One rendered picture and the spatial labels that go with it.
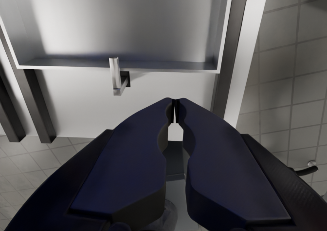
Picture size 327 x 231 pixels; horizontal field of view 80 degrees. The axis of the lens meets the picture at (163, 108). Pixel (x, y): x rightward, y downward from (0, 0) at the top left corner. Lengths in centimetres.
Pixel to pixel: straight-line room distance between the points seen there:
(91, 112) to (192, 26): 21
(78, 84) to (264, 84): 119
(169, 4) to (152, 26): 3
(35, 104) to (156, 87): 19
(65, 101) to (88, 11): 14
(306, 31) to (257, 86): 37
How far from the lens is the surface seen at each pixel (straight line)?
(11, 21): 32
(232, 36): 27
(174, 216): 65
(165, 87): 30
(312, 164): 194
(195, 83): 30
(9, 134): 42
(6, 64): 37
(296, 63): 140
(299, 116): 161
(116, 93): 26
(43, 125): 37
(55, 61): 31
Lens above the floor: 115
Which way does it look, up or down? 60 degrees down
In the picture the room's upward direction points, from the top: 175 degrees counter-clockwise
